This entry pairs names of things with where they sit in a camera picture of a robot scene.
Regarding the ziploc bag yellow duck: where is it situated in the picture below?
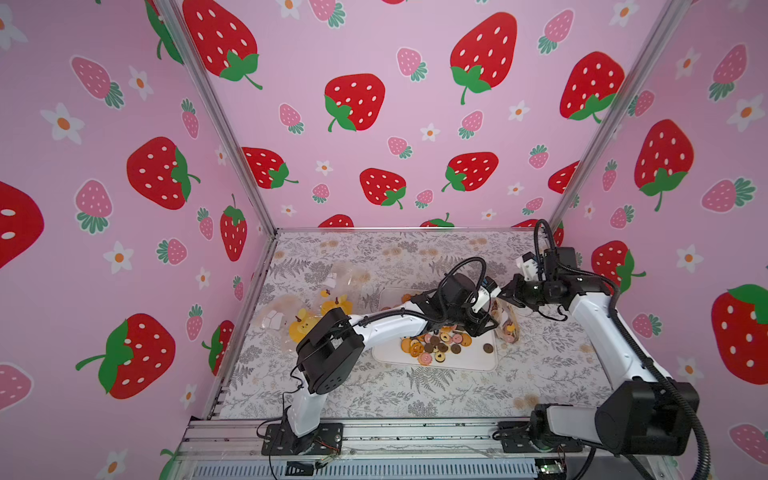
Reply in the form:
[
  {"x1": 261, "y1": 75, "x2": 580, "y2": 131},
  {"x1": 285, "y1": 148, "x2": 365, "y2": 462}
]
[{"x1": 317, "y1": 262, "x2": 371, "y2": 316}]

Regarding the ziploc bag with cookies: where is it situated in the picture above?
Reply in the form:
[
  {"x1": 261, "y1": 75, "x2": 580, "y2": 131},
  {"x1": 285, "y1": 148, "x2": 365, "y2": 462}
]
[{"x1": 255, "y1": 295, "x2": 320, "y2": 352}]

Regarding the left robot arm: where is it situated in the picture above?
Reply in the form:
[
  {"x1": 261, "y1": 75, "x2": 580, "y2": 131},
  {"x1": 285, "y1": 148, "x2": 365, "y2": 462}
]
[{"x1": 287, "y1": 273, "x2": 501, "y2": 438}]

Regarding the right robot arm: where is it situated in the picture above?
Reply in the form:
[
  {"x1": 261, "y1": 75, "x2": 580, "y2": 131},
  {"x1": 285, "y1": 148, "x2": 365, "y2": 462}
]
[{"x1": 498, "y1": 249, "x2": 712, "y2": 479}]

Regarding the white plastic tray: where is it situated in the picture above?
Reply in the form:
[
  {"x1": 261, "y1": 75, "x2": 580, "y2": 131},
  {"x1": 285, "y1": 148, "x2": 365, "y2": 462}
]
[{"x1": 371, "y1": 287, "x2": 500, "y2": 372}]

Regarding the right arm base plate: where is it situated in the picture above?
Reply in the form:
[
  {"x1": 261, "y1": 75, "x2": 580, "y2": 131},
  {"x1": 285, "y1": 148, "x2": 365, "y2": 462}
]
[{"x1": 491, "y1": 420, "x2": 584, "y2": 453}]

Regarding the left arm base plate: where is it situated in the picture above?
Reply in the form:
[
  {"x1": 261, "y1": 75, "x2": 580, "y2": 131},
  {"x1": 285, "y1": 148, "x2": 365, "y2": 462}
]
[{"x1": 261, "y1": 422, "x2": 344, "y2": 456}]

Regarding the aluminium front rail frame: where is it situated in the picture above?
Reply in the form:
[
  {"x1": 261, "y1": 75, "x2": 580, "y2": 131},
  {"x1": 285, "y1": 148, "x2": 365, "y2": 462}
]
[{"x1": 161, "y1": 416, "x2": 682, "y2": 480}]

